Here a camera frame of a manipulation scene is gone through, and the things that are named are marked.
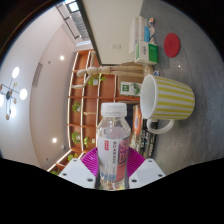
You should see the stack of white packages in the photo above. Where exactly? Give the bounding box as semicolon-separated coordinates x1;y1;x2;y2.
129;15;151;54

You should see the yellow striped white mug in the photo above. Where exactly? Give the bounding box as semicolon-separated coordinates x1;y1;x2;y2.
139;73;196;135

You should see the wooden artist mannequin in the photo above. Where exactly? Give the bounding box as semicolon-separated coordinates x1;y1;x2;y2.
71;49;158;90

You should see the clear plastic water bottle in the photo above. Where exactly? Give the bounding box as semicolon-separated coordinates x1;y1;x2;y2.
95;102;132;191

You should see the branching ceiling lamp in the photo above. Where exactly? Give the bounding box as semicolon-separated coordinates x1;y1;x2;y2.
0;66;29;121

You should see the grey window curtain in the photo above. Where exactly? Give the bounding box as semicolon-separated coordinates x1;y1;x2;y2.
71;11;93;43

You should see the ceiling air vent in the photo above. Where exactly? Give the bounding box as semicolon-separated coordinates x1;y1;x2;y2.
32;62;44;89

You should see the window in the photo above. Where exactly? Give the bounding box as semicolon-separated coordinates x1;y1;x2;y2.
64;0;81;13

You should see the small green white box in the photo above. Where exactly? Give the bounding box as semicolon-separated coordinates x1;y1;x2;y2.
134;41;159;66

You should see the flat round red coaster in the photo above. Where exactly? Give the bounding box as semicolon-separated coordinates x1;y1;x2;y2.
163;32;181;59

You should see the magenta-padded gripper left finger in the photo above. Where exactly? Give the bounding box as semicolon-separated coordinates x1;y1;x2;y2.
58;147;100;190

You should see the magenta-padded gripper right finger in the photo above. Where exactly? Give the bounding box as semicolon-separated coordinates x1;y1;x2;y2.
128;147;167;190

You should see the wooden shelf unit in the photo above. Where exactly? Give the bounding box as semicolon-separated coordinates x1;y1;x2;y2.
46;49;141;176

